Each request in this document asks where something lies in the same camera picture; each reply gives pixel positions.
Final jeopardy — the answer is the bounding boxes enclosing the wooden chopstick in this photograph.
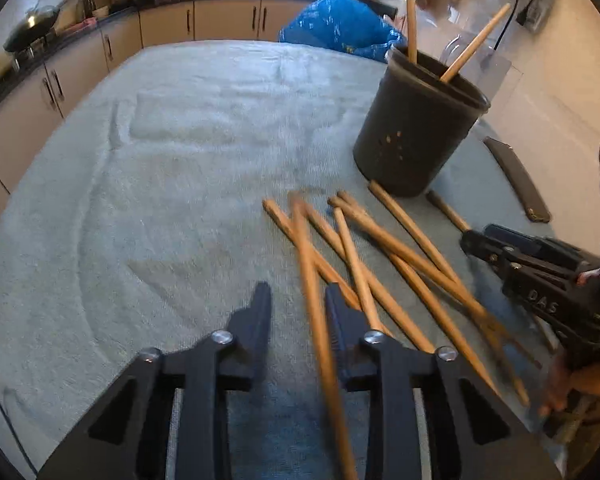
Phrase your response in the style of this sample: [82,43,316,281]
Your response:
[303,202,434,353]
[426,190,471,232]
[262,198,362,330]
[289,192,358,479]
[440,3,510,84]
[336,191,500,394]
[368,180,538,406]
[334,207,384,333]
[405,0,417,64]
[327,196,542,368]

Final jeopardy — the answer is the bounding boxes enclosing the lower kitchen cabinets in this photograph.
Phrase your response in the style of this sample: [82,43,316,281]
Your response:
[0,0,314,217]

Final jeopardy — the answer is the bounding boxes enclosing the person right hand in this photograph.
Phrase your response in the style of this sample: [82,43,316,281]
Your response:
[539,351,600,416]

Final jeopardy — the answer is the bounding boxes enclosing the black smartphone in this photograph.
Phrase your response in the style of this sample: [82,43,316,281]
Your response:
[483,136,552,223]

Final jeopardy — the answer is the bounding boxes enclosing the black perforated utensil holder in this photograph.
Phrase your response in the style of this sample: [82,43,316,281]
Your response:
[353,46,491,197]

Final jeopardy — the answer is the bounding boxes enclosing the clear glass mug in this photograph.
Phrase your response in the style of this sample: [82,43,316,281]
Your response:
[439,32,512,101]

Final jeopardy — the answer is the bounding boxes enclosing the light blue table towel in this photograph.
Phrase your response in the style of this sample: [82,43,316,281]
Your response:
[0,41,407,479]

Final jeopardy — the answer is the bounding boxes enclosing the blue plastic bag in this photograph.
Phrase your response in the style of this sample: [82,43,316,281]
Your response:
[278,0,406,63]

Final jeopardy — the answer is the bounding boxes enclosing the black power cable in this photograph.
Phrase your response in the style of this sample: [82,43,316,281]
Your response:
[492,0,527,51]

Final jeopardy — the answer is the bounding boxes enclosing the black wok with handle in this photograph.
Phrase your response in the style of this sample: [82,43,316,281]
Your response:
[3,0,70,53]

